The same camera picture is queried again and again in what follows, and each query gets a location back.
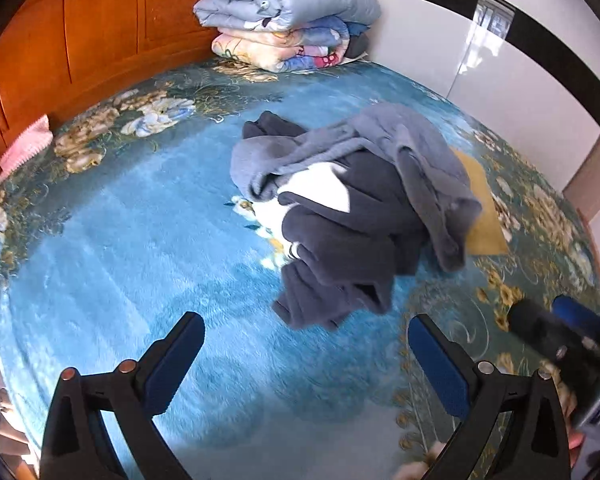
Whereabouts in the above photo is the wooden headboard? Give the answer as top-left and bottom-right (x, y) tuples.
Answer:
(0, 0), (313, 181)

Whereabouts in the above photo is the mustard yellow cloth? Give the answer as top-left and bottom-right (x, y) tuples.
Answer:
(450, 147), (510, 256)

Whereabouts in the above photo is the person's right hand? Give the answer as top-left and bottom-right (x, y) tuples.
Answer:
(568, 427), (588, 468)

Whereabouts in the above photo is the folded floral blanket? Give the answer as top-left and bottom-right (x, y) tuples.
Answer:
(211, 15), (351, 73)

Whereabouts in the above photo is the grey sweatshirt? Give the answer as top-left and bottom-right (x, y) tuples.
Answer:
(230, 102), (483, 273)

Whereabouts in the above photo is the dark navy white-lined garment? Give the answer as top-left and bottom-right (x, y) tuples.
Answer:
(242, 110), (423, 331)

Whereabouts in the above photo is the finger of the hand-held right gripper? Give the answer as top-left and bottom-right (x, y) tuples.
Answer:
(551, 295), (600, 353)
(507, 299), (598, 376)

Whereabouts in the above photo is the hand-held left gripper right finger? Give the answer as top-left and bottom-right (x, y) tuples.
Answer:
(408, 313), (573, 480)

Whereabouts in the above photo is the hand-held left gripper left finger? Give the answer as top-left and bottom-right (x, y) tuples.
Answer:
(39, 311), (206, 480)

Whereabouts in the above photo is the dark pillow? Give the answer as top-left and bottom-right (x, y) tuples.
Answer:
(345, 22), (372, 58)

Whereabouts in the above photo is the pink cloth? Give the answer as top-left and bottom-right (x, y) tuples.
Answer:
(0, 114), (53, 183)

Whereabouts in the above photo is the teal floral bed blanket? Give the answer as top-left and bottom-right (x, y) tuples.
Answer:
(0, 57), (600, 480)

